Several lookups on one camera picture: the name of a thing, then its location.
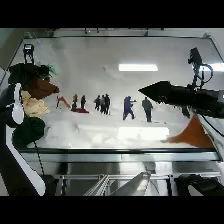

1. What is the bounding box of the pale green garment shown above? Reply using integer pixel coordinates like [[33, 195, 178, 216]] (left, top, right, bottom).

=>
[[47, 64, 60, 79]]

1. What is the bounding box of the brown garment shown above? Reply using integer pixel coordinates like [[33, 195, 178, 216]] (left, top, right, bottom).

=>
[[23, 77, 61, 100]]

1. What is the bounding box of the cream garment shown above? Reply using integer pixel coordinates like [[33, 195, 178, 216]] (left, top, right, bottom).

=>
[[20, 90, 51, 119]]

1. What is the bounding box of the orange garment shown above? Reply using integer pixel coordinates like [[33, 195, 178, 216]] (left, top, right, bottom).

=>
[[161, 114, 215, 149]]

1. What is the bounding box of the dark green garment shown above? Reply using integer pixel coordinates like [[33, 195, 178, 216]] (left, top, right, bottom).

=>
[[12, 116, 46, 148]]

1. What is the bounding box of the black garment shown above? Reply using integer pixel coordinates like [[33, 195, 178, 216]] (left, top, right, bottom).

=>
[[7, 62, 52, 86]]

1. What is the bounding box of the silver frame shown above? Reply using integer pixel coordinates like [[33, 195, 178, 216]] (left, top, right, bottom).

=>
[[18, 28, 224, 197]]

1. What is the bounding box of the black cable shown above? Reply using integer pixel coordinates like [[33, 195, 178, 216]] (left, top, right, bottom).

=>
[[199, 62, 215, 85], [32, 141, 45, 177]]

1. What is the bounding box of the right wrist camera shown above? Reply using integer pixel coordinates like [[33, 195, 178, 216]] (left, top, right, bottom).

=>
[[187, 46, 205, 90]]

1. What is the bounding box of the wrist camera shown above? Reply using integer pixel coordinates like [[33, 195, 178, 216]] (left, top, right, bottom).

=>
[[22, 43, 36, 65], [187, 46, 205, 90]]

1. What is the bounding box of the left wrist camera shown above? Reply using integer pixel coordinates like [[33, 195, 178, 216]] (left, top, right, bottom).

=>
[[22, 43, 36, 65]]

